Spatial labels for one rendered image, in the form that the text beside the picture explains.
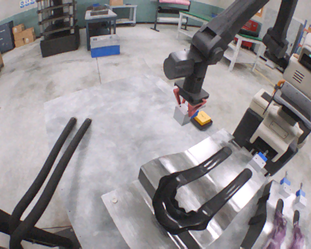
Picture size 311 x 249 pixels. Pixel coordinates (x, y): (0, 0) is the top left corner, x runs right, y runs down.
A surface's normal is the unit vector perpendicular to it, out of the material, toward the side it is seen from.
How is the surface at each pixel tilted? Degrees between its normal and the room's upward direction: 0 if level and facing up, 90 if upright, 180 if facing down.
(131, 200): 0
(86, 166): 0
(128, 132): 0
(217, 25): 63
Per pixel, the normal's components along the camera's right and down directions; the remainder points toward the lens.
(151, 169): 0.00, -0.65
